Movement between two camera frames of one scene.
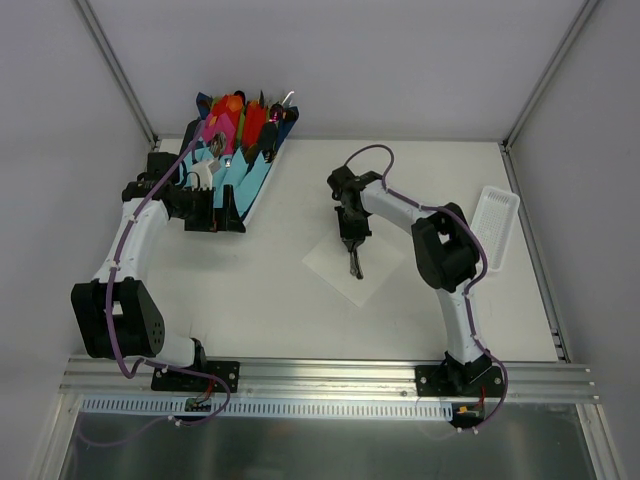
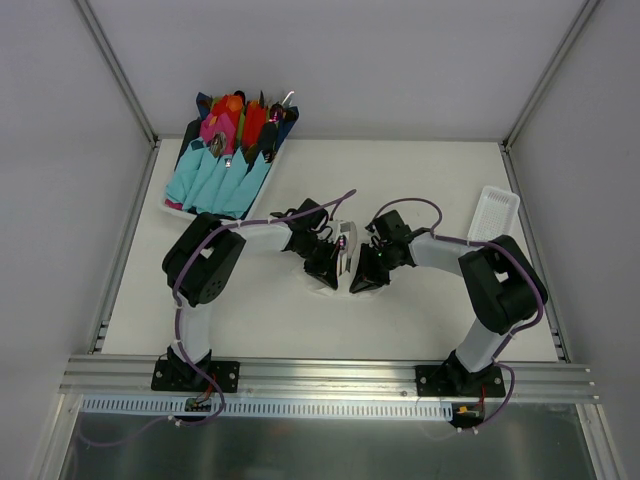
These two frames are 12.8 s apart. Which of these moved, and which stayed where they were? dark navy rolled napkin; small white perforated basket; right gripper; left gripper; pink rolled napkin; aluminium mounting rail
Moved: right gripper; left gripper
Stayed: pink rolled napkin; dark navy rolled napkin; small white perforated basket; aluminium mounting rail
